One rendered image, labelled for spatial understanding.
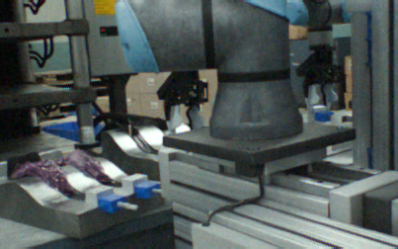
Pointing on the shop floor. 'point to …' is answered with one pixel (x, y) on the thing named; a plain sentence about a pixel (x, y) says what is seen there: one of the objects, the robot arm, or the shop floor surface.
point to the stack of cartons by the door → (348, 81)
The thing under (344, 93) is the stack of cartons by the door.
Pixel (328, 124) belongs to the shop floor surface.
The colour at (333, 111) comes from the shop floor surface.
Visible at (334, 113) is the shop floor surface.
